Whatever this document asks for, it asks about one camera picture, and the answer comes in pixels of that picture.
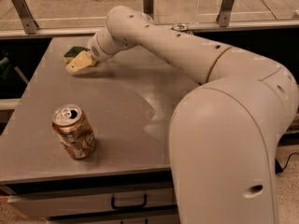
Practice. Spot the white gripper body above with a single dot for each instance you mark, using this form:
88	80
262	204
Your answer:
94	48

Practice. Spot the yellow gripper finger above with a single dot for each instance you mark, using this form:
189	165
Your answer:
83	60

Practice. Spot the green and yellow sponge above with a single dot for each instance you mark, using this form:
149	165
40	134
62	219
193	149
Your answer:
72	53

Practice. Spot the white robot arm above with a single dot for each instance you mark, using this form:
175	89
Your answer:
223	135

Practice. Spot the orange crushed soda can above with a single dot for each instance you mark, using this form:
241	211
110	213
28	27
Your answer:
74	131

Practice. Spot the green soda can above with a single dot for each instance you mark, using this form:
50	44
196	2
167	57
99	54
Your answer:
180	27

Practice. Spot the upper grey drawer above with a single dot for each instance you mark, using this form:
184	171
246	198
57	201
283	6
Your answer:
84	201

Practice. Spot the grey drawer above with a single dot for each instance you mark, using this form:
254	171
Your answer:
84	201
153	215

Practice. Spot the lower grey drawer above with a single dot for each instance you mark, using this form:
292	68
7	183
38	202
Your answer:
153	215

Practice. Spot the left metal rail bracket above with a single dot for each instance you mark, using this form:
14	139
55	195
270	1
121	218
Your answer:
28	22

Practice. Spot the metal rail bracket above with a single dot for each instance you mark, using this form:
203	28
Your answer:
224	16
28	22
148	7

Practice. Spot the middle metal rail bracket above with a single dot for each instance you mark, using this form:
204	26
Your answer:
148	7

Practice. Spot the grey horizontal rail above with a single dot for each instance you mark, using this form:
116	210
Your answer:
195	27

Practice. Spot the right metal rail bracket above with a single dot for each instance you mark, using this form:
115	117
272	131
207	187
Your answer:
224	16

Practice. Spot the black drawer handle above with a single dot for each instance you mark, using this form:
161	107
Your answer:
129	202

